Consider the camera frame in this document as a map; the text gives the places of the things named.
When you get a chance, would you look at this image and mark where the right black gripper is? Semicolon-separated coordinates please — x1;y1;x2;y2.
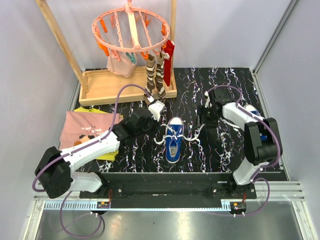
194;105;220;130

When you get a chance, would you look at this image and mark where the blue sneaker with white laces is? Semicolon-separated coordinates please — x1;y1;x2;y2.
153;117;204;164

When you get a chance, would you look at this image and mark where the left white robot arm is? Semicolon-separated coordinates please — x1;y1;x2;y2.
35;109;161;199

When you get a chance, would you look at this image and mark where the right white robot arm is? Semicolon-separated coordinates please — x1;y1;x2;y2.
196;88;283;199

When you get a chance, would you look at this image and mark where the yellow folded t-shirt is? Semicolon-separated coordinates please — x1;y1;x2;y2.
73;105;124;162

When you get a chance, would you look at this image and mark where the wooden drying rack stand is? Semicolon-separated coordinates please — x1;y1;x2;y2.
36;0;177;107

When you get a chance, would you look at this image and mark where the pink mesh laundry bag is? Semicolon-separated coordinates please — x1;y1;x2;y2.
106;49;137;78

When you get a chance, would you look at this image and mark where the left brown striped sock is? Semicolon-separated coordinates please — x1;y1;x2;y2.
145;54;156;96

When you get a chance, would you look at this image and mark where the brown striped sock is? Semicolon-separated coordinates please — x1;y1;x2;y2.
154;52;166;103
145;54;156;96

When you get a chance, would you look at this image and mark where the right brown striped sock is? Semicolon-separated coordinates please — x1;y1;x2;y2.
154;52;166;103

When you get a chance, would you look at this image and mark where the pink folded t-shirt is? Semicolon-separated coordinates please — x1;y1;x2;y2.
60;111;120;149

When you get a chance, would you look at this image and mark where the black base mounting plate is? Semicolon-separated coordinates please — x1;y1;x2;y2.
79;172;257;202

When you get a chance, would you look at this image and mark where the pink round clip hanger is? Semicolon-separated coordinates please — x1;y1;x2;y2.
91;0;171;64

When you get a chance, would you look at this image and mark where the red hanging sock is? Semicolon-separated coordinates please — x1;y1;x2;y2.
162;39;175;87

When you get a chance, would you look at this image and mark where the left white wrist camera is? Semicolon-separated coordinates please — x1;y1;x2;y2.
147;96;166;122

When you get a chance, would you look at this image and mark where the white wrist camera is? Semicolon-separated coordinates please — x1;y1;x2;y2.
204;91;211;108
147;96;166;122

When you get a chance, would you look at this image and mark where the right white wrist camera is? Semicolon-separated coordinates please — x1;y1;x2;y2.
204;91;211;108

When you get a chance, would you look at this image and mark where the aluminium slotted rail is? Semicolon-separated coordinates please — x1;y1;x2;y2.
44;198;231;212

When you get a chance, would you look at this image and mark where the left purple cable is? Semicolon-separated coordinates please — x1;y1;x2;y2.
33;83;153;238

